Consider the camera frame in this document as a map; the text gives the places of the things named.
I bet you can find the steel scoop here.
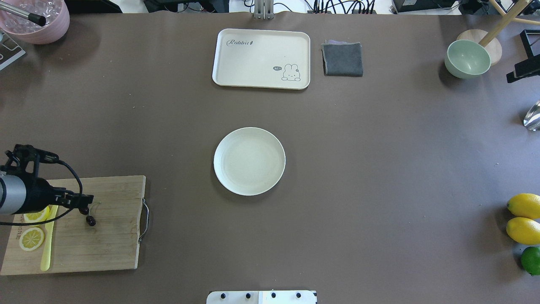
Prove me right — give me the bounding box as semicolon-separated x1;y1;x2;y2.
523;100;540;131

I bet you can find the lemon slice near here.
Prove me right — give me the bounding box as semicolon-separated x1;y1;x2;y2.
19;227;46;251

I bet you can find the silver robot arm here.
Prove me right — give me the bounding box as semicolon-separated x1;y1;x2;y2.
0;175;94;215

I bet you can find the wooden cutting board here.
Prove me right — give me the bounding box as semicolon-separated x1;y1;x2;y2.
0;175;150;276

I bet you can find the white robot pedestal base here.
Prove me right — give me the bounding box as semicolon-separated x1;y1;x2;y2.
206;290;318;304

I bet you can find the lemon slice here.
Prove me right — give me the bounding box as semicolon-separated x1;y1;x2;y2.
19;227;46;251
23;206;50;224

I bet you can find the green lime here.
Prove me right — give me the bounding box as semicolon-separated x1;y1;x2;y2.
520;247;540;276

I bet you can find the wooden cup rack stand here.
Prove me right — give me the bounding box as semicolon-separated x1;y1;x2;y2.
457;0;539;66

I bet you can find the lemon slice far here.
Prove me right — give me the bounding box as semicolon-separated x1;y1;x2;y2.
23;206;50;224

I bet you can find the dark red cherry pair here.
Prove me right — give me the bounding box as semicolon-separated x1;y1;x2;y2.
78;201;102;227

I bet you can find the grey folded cloth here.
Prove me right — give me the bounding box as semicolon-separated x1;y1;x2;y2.
321;40;363;77

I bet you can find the yellow lemon near lime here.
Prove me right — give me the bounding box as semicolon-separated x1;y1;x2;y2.
507;193;540;220

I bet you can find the yellow lemon near scoop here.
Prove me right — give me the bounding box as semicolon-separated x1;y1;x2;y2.
506;217;540;246

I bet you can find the yellow plastic knife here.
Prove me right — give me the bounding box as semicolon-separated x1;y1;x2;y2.
40;205;58;272

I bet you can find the aluminium frame post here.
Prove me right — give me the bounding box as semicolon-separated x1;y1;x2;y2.
253;0;275;20

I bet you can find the cream round plate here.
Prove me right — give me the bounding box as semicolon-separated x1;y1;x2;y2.
213;127;286;196

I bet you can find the pink bowl with ice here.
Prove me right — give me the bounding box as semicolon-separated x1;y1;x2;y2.
0;0;70;44

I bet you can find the cream rabbit tray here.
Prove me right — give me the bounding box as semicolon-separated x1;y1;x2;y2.
212;28;311;90

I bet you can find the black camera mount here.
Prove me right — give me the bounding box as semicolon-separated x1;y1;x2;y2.
0;144;60;178

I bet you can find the mint green bowl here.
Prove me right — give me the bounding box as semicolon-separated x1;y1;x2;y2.
444;40;491;79

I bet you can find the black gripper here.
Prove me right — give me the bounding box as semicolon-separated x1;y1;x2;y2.
24;178;94;212

